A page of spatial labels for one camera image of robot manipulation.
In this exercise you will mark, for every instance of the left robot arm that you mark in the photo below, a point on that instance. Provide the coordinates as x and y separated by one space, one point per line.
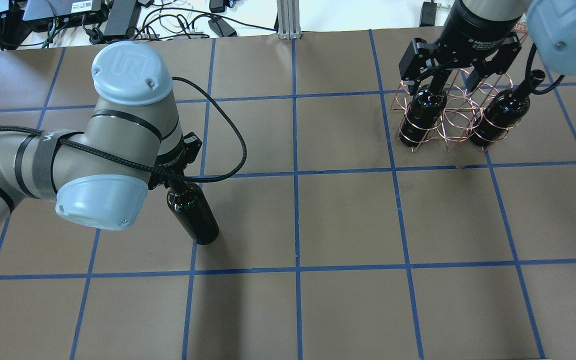
99 177

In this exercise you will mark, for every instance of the black power adapter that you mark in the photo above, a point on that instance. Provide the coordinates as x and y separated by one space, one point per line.
122 20

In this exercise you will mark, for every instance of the dark glass wine bottle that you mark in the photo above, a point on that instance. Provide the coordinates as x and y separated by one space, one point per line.
187 201

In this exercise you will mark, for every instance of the dark bottle in basket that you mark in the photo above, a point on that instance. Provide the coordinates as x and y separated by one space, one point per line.
422 113
505 110

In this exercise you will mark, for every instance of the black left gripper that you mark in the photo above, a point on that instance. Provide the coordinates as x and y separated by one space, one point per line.
172 161

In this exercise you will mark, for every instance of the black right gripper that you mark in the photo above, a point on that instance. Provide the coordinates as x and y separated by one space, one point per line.
470 34

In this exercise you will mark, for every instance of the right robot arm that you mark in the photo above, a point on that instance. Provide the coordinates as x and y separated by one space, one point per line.
551 25

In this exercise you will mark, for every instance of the copper wire wine basket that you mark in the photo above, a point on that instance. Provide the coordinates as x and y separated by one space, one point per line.
462 109

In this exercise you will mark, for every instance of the aluminium frame post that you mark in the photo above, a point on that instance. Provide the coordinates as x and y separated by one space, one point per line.
288 20

